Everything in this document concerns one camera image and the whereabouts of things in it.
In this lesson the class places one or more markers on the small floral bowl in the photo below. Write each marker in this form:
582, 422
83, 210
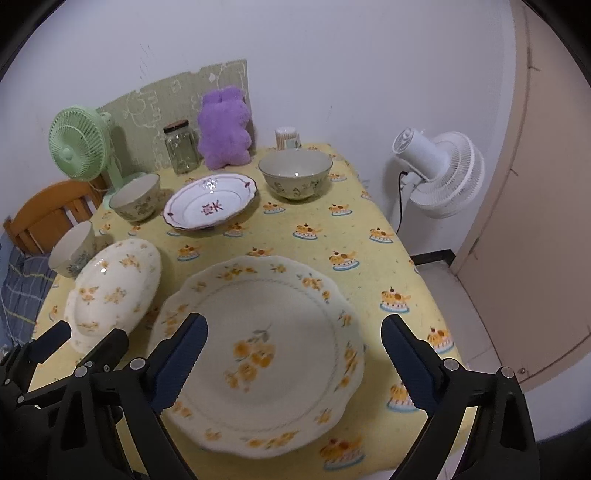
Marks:
74, 250

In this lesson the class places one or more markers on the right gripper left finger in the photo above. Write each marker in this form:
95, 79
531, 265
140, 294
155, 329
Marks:
148, 386

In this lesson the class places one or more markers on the glass jar dark lid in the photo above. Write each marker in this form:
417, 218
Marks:
180, 146

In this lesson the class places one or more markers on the orange wooden headboard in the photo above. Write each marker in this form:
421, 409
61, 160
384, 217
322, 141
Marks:
47, 216

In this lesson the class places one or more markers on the white standing fan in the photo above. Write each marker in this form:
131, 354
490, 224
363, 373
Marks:
441, 175

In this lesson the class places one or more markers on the green elephant pattern mat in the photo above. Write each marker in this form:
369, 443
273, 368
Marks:
139, 116

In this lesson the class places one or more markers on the green floral bowl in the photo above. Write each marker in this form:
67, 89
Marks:
296, 174
137, 200

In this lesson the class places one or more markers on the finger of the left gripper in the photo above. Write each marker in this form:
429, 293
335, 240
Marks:
44, 343
104, 345

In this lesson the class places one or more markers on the white red character plate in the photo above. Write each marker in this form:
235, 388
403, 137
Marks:
209, 201

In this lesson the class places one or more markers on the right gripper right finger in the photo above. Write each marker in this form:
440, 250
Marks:
501, 443

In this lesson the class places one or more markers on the toothpick container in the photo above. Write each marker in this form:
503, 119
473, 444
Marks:
287, 138

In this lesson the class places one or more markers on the blue plaid pillow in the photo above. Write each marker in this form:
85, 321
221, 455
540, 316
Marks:
25, 283

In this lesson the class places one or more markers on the green desk fan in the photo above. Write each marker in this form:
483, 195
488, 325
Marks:
81, 146

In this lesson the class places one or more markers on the purple plush toy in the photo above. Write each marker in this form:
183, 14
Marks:
223, 118

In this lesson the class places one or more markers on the large yellow floral plate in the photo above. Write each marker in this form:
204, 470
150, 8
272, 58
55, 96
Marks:
282, 358

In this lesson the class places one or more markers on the yellow cake pattern tablecloth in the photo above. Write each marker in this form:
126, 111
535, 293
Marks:
344, 235

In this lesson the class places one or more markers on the oval yellow floral plate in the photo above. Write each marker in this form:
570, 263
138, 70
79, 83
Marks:
114, 290

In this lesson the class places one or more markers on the beige door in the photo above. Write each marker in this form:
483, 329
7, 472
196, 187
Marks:
526, 262

